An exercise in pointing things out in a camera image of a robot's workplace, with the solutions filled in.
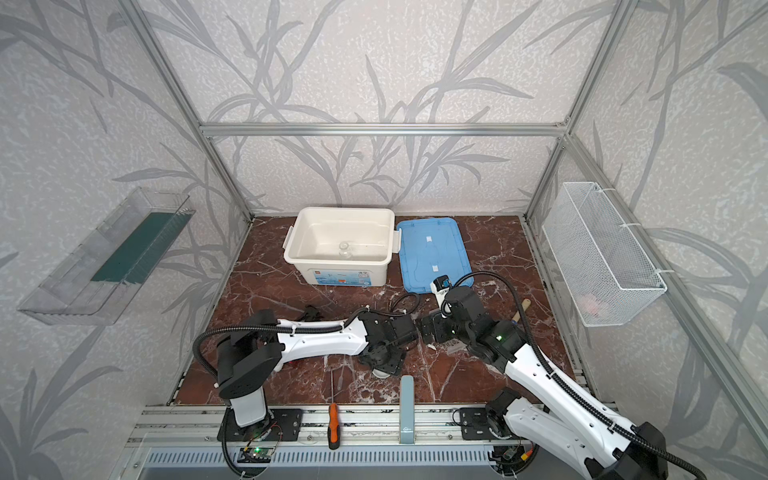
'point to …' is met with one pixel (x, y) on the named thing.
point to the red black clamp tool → (312, 314)
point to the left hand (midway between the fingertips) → (394, 359)
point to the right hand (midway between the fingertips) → (432, 306)
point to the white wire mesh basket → (607, 276)
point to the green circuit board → (255, 455)
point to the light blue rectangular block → (407, 410)
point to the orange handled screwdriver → (333, 429)
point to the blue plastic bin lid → (433, 247)
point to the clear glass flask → (345, 250)
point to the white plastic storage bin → (313, 240)
